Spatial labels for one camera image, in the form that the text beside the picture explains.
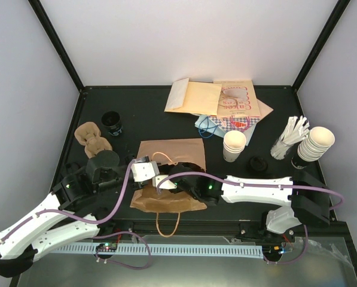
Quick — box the brown paper bag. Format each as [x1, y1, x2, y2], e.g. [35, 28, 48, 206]
[129, 138, 208, 238]

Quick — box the black cup sleeve stack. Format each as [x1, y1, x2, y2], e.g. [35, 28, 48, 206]
[101, 111, 123, 136]

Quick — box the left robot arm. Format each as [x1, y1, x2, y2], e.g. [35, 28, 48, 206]
[0, 151, 141, 278]

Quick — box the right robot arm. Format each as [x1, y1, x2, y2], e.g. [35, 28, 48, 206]
[160, 163, 330, 240]

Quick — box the yellow padded envelope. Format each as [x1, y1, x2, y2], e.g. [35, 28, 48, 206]
[164, 78, 222, 116]

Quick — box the blue checkered paper bag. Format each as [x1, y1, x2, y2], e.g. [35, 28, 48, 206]
[210, 116, 261, 133]

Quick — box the white paper cup stack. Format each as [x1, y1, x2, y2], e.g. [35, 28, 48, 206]
[223, 130, 246, 163]

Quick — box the cakes printed paper bag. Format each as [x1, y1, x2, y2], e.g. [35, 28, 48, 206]
[213, 80, 261, 118]

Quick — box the black lid stack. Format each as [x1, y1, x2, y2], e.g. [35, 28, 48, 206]
[248, 156, 268, 173]

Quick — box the brown cardboard cup carrier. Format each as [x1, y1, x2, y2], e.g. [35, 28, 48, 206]
[74, 121, 112, 158]

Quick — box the tan flat paper bag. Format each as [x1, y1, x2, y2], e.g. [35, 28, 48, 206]
[257, 99, 273, 120]

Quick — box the jar of white stirrers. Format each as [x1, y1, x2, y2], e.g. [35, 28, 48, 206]
[270, 116, 310, 160]

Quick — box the white lid stack on sleeve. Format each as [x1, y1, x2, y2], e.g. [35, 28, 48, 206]
[291, 126, 335, 169]

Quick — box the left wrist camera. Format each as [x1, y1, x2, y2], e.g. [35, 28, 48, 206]
[131, 156, 160, 182]

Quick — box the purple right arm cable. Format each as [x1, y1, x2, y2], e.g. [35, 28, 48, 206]
[155, 171, 346, 265]

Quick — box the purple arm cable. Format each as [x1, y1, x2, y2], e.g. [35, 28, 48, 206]
[0, 158, 152, 270]
[155, 171, 346, 265]

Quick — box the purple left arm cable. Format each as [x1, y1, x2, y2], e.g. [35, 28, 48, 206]
[0, 158, 152, 270]

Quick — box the light blue cable duct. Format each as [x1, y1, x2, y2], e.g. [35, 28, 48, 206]
[53, 242, 263, 259]

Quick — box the black frame post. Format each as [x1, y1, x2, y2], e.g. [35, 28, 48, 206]
[28, 0, 84, 92]
[292, 0, 350, 92]

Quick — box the right black frame post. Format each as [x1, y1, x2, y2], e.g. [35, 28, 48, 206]
[292, 0, 350, 92]

